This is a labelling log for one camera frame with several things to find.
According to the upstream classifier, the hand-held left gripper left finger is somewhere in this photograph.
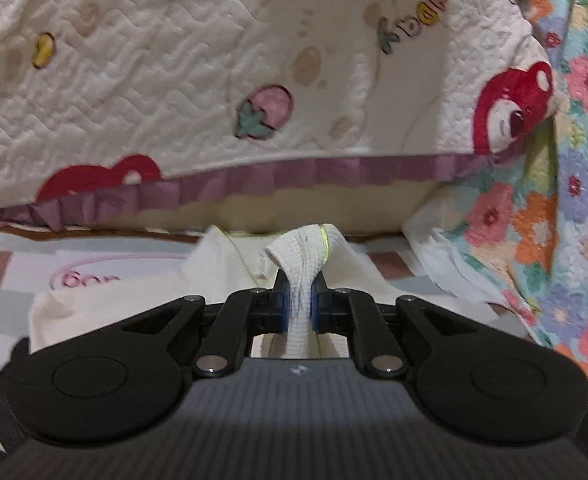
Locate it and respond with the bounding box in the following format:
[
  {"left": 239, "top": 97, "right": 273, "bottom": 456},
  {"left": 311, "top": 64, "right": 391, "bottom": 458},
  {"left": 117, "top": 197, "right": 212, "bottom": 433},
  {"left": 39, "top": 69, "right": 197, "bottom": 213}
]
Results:
[{"left": 119, "top": 267, "right": 291, "bottom": 380}]

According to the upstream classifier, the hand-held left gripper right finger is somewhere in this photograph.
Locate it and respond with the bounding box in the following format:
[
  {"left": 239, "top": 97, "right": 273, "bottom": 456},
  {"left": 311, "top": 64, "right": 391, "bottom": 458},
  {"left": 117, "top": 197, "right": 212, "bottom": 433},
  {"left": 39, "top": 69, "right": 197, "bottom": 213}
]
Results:
[{"left": 310, "top": 280, "right": 470, "bottom": 380}]

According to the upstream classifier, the cream waffle-knit garment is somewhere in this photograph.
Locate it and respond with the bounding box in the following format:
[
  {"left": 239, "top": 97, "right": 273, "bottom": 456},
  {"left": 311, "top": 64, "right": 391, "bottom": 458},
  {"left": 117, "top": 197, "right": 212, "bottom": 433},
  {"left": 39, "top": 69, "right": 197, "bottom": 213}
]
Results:
[{"left": 28, "top": 222, "right": 400, "bottom": 361}]

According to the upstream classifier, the white red bear quilt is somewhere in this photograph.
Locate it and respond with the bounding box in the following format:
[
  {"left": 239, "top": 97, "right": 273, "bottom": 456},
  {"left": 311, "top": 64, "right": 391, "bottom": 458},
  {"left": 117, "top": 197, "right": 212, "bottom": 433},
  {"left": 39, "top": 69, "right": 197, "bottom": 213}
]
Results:
[{"left": 0, "top": 0, "right": 557, "bottom": 233}]

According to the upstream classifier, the checkered cartoon dog mat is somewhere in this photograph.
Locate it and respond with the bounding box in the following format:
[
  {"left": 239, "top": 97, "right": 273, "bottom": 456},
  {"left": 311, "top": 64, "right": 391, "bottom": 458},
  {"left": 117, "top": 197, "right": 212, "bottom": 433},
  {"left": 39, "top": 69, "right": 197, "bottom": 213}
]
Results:
[{"left": 0, "top": 227, "right": 540, "bottom": 461}]

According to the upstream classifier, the colourful floral quilt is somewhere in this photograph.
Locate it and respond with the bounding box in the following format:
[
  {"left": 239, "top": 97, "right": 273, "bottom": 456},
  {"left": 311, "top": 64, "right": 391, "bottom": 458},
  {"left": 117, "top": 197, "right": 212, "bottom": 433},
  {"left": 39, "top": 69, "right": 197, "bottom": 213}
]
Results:
[{"left": 404, "top": 0, "right": 588, "bottom": 406}]

